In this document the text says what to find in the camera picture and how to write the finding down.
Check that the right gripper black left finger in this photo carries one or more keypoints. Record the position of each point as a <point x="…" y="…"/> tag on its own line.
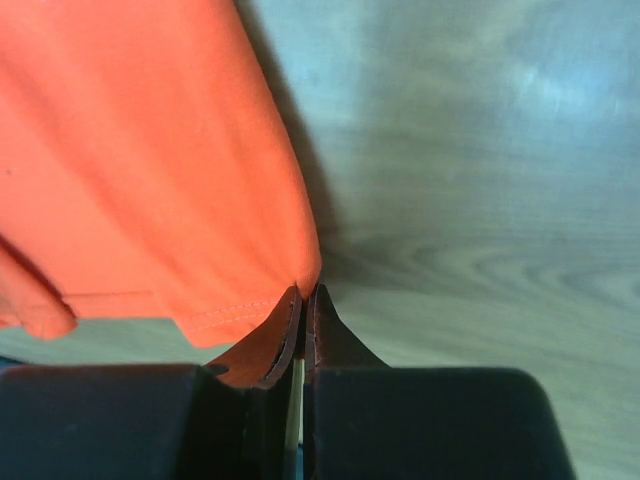
<point x="232" y="418"/>

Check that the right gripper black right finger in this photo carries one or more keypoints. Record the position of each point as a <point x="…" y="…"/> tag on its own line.
<point x="364" y="419"/>

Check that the orange polo shirt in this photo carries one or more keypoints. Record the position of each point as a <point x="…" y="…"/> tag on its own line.
<point x="145" y="171"/>

